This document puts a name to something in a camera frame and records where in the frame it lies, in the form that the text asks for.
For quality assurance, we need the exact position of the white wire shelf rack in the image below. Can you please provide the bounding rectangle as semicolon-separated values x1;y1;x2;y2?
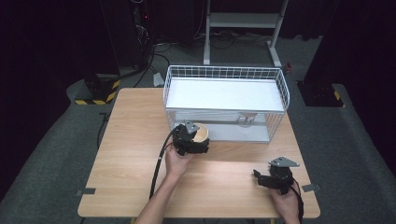
163;64;290;144

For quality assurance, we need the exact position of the bundle of floor cables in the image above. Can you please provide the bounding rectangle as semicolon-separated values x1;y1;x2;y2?
155;29;272;50

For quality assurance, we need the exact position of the grey tape strip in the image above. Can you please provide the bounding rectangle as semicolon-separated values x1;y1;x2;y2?
76;188;97;197
301;183;323;193

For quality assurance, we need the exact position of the person's right hand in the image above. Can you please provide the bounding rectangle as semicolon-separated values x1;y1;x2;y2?
268;181;303;224

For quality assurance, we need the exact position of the thick black floor cable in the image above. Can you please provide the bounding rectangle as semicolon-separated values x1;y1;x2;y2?
102;40;172;89

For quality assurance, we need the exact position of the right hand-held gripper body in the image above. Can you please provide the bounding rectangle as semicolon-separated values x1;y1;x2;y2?
268;156;301;196

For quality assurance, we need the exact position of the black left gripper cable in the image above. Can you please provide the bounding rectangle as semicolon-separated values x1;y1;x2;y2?
148;125;182;200

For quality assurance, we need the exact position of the person's left hand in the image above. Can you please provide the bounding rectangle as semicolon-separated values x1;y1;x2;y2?
163;144;196;182

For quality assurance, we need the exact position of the black equipment rack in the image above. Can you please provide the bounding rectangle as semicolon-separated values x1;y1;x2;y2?
100;0;156;71

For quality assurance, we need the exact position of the grey power adapter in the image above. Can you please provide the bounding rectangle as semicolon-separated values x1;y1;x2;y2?
152;72;165;88

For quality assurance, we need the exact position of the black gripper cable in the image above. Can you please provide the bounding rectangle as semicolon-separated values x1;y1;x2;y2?
292;178;305;224
148;125;182;200

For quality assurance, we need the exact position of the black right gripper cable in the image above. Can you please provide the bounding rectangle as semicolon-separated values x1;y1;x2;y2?
292;178;305;224

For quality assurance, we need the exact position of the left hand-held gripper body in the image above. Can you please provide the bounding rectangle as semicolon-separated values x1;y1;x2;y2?
172;119;201;157

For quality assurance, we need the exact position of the white metal stand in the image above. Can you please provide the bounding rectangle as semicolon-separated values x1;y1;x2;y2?
203;0;290;68

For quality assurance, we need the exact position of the black base with hazard stripes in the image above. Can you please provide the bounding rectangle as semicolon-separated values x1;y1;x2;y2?
296;79;347;108
74;73;121;106

